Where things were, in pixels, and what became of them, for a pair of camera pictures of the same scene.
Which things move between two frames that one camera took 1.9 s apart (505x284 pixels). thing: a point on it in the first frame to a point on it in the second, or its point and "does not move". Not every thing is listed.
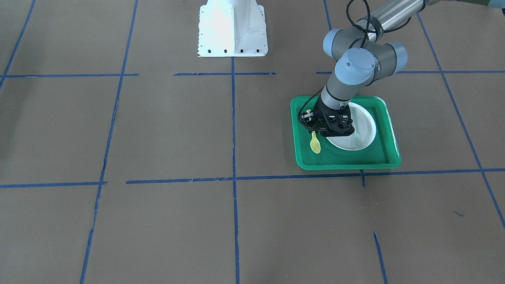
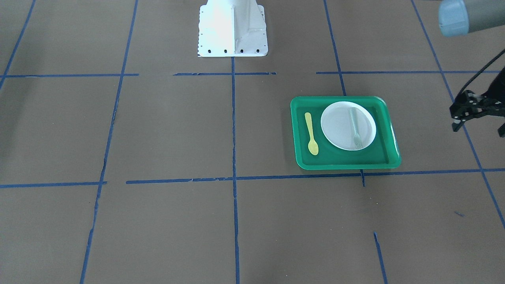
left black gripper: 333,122 to 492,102
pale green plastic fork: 358,140 does not move
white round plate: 365,131 does not move
